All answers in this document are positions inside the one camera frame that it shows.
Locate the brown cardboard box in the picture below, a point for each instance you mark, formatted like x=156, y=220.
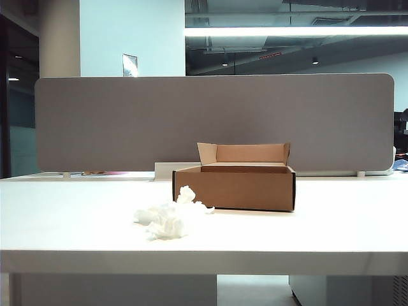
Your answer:
x=232, y=191

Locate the grey fabric desk partition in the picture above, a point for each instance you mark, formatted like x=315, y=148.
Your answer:
x=127, y=121

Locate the pink flat object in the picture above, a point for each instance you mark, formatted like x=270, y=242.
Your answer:
x=116, y=173

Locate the brown flat object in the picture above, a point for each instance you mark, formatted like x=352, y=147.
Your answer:
x=92, y=173

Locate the red ceiling sign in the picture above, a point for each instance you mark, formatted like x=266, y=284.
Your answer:
x=270, y=56

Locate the white partition foot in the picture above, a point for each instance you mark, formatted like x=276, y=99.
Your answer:
x=361, y=173
x=66, y=175

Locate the long ceiling light strip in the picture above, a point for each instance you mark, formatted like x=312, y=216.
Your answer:
x=287, y=31

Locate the white desk side panel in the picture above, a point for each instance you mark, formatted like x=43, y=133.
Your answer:
x=111, y=291

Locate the ceiling air vent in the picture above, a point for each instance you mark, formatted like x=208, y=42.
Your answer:
x=331, y=20

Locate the blue cloth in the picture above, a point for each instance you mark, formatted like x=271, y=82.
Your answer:
x=401, y=165

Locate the black monitor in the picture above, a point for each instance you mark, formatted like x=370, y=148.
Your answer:
x=401, y=122

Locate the framed wall poster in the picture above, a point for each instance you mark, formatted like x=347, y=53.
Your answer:
x=129, y=65

